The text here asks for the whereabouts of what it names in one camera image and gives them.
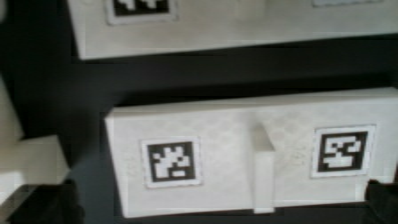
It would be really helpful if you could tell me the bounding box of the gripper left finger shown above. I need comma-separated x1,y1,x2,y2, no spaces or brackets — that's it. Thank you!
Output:
8,180,84,224

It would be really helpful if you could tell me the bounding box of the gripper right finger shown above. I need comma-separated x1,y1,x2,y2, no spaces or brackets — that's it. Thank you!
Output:
363,180,398,224

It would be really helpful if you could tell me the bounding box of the white cabinet body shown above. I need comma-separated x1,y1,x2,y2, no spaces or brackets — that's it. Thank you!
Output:
0,78,70,204

